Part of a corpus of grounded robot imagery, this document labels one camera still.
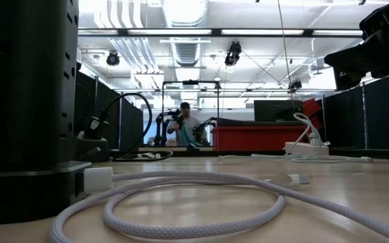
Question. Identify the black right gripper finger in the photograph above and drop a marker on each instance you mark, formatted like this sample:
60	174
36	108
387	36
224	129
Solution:
346	57
346	79

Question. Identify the white power strip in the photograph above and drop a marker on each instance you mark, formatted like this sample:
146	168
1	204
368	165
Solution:
307	149

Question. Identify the small black plug adapter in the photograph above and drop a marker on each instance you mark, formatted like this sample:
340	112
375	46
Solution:
96	127

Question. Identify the black desktop charging hub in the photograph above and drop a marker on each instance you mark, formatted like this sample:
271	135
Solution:
91	148

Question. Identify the black partition panel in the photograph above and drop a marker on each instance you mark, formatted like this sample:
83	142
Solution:
84	101
132	125
344	118
111	101
388	114

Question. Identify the red shelf rack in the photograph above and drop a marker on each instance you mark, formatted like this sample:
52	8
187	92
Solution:
312	108

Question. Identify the black ceiling spotlight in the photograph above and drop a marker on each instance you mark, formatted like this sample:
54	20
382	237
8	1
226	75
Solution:
296	83
112	58
232	54

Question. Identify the black monitor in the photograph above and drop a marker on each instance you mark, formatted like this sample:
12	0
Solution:
275	109

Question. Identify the dark grey bin lid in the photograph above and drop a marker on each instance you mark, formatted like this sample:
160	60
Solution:
248	121

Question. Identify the black overhead rig beam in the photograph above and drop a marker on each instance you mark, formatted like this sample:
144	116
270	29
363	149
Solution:
216	32

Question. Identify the person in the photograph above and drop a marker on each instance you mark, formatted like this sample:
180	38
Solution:
189	125

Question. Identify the teal cloth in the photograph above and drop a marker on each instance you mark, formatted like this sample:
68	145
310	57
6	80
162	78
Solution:
187	138

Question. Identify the beige wooden desk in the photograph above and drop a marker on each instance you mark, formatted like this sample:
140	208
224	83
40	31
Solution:
177	148

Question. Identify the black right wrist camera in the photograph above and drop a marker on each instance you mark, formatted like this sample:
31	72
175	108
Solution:
380	18

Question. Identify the black aluminium table frame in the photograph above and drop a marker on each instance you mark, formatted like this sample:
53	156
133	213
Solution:
366	152

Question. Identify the black background rig frame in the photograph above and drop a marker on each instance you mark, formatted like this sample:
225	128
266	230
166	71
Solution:
190	81

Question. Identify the silver ceiling air duct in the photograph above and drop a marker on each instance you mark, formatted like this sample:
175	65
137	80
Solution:
187	50

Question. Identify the small black frame clamp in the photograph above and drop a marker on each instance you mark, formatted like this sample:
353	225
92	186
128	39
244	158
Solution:
193	146

